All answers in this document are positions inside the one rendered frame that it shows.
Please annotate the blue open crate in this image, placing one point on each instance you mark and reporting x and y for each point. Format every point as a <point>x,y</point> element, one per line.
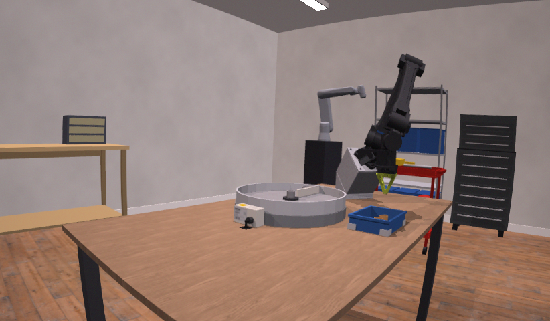
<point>363,220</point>

